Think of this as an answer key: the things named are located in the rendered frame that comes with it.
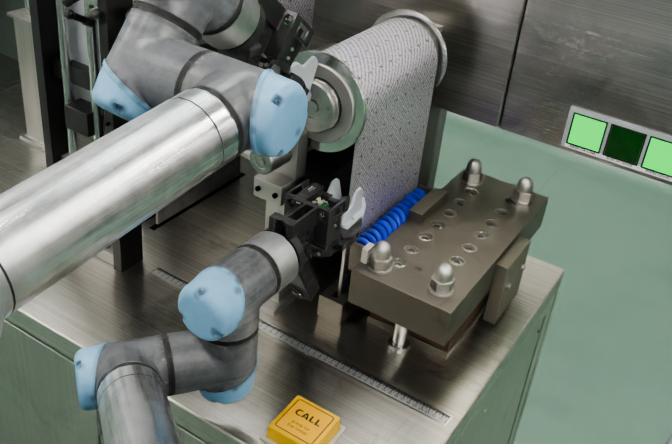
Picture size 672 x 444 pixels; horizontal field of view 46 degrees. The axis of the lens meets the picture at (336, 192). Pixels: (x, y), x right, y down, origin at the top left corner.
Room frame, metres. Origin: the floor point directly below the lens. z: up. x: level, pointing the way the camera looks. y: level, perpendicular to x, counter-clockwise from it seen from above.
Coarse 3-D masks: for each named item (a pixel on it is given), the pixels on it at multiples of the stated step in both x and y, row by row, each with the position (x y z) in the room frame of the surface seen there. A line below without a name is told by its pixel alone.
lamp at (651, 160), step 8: (656, 144) 1.11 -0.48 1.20; (664, 144) 1.10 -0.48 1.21; (648, 152) 1.11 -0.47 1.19; (656, 152) 1.10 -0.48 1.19; (664, 152) 1.10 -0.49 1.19; (648, 160) 1.11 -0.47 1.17; (656, 160) 1.10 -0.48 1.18; (664, 160) 1.10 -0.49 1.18; (648, 168) 1.11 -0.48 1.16; (656, 168) 1.10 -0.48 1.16; (664, 168) 1.09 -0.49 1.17
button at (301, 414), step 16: (304, 400) 0.78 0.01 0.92; (288, 416) 0.75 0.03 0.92; (304, 416) 0.75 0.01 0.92; (320, 416) 0.75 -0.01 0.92; (336, 416) 0.76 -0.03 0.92; (272, 432) 0.72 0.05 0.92; (288, 432) 0.72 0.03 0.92; (304, 432) 0.72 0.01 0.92; (320, 432) 0.73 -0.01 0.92; (336, 432) 0.75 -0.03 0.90
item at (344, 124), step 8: (320, 64) 1.02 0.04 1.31; (320, 72) 1.02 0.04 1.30; (328, 72) 1.01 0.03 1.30; (336, 72) 1.01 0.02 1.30; (328, 80) 1.01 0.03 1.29; (336, 80) 1.00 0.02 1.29; (336, 88) 1.00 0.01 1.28; (344, 88) 1.00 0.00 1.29; (344, 96) 1.00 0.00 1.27; (344, 104) 1.00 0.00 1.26; (352, 104) 0.99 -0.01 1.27; (344, 112) 1.00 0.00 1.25; (352, 112) 0.99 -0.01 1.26; (344, 120) 0.99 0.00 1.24; (352, 120) 0.99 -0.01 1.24; (336, 128) 1.00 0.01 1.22; (344, 128) 0.99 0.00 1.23; (312, 136) 1.02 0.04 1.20; (320, 136) 1.01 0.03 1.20; (328, 136) 1.01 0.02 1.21; (336, 136) 1.00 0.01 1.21
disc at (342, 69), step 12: (300, 60) 1.04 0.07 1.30; (324, 60) 1.02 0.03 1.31; (336, 60) 1.01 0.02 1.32; (348, 72) 1.00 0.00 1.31; (348, 84) 1.00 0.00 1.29; (360, 96) 0.99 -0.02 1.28; (360, 108) 0.99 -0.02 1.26; (360, 120) 0.99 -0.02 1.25; (348, 132) 1.00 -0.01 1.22; (360, 132) 0.99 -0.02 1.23; (312, 144) 1.02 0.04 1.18; (324, 144) 1.01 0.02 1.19; (336, 144) 1.00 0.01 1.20; (348, 144) 0.99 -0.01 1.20
